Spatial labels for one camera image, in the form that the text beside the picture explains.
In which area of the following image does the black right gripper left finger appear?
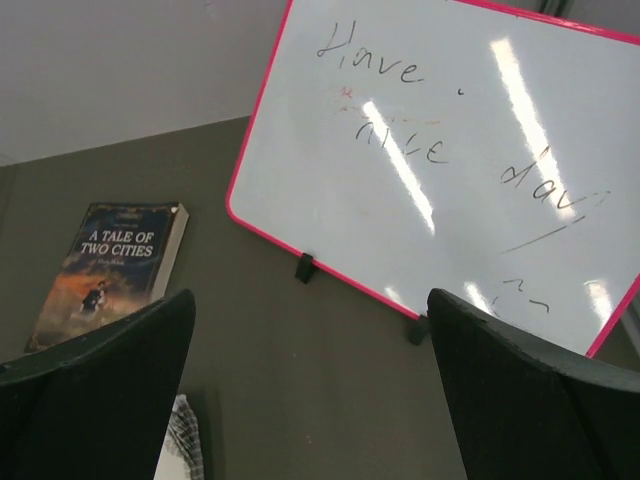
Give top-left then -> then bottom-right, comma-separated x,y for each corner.
1,290 -> 196,479

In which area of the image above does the Setup Guide booklet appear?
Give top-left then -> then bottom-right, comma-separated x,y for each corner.
154,394 -> 205,480

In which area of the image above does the pink framed whiteboard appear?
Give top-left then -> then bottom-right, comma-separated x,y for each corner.
226,1 -> 639,356

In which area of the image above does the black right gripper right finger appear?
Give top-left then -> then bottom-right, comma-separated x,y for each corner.
428,289 -> 639,479

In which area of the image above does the Tale of Two Cities book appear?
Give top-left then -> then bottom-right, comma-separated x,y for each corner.
24,202 -> 189,354

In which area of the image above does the black whiteboard stand foot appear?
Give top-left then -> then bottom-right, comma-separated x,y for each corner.
295,253 -> 316,284

